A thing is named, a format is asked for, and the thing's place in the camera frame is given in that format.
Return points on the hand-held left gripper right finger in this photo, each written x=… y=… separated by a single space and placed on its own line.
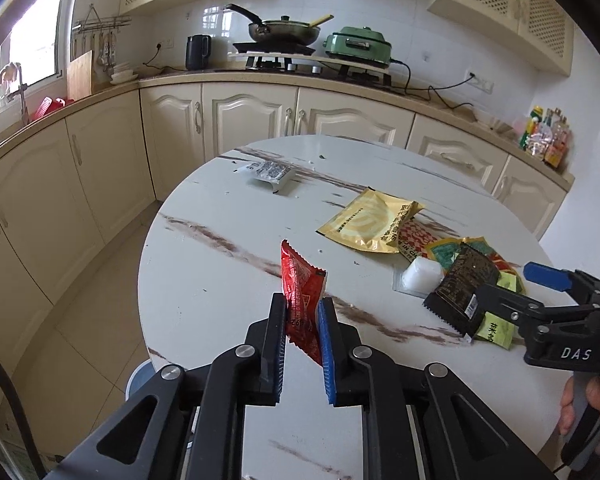
x=326 y=355

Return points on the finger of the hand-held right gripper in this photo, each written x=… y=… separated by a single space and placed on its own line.
x=547 y=276
x=510 y=305

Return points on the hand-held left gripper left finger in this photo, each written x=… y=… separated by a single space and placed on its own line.
x=280 y=350

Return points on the black snack packet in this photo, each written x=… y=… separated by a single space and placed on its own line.
x=460 y=285

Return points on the red sauce packet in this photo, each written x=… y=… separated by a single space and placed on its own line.
x=300 y=285

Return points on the red checkered sachet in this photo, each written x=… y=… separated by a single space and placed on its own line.
x=415 y=240

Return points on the light blue trash bin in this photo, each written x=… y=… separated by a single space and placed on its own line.
x=142 y=382

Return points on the pale green sachet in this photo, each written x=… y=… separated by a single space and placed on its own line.
x=512 y=282

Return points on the light green packet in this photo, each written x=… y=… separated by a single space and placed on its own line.
x=497 y=332

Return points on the green orange bordered sachet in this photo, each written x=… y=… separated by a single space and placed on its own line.
x=447 y=252

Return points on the white plastic cup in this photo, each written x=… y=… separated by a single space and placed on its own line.
x=422 y=276

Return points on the cluster of seasoning bottles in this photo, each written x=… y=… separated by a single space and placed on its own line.
x=545 y=137

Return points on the yellow foil packet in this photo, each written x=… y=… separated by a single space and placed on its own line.
x=370 y=222

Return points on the white printed sachet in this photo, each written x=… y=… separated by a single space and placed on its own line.
x=272 y=172

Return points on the cream kitchen base cabinets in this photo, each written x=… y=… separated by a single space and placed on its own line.
x=105 y=160

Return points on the gas stove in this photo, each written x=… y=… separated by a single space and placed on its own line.
x=305 y=66

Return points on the green electric cooker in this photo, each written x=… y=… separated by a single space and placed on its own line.
x=360 y=45

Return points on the black induction cooker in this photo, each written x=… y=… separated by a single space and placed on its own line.
x=275 y=48

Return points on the black kettle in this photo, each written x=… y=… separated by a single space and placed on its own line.
x=197 y=52

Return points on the stack of white dishes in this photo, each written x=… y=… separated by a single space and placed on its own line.
x=124 y=75

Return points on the frying pan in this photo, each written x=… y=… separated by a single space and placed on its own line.
x=280 y=30

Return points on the red plastic basket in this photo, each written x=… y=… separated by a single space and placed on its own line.
x=50 y=107

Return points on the wooden cutting board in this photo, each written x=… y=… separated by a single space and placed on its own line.
x=79 y=77

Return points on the metal faucet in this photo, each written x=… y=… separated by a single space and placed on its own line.
x=21 y=95

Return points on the window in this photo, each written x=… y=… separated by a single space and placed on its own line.
x=30 y=35

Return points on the wide white wall socket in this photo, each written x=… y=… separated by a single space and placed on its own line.
x=481 y=81

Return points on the wall utensil rack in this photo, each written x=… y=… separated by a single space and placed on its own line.
x=102 y=25

